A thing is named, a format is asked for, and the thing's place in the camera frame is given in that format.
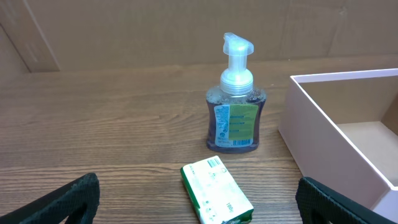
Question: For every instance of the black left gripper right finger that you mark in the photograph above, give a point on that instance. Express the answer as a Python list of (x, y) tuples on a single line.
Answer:
[(319, 204)]

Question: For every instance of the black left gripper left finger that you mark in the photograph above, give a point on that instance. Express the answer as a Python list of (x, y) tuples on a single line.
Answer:
[(73, 203)]

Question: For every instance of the green white soap bar box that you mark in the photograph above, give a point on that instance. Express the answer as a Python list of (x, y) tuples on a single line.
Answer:
[(215, 195)]

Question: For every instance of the purple foam soap pump bottle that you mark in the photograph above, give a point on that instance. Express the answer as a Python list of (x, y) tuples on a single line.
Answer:
[(235, 105)]

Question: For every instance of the pink cardboard box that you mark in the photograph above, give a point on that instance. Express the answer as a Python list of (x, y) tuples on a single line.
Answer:
[(341, 129)]

